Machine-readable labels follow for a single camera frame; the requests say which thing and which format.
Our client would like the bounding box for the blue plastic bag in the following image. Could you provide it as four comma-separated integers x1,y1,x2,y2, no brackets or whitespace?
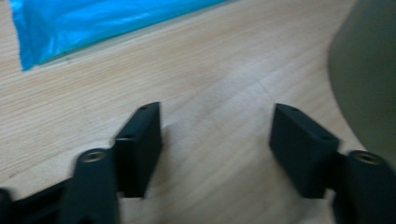
8,0,232,72

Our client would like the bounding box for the green waste bin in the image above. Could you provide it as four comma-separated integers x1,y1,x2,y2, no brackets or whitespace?
328,0,396,171

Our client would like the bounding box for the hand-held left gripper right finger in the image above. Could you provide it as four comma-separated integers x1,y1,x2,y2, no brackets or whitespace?
269,103,396,224

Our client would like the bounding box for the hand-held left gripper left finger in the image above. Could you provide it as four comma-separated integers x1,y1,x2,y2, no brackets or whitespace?
60,102,163,224

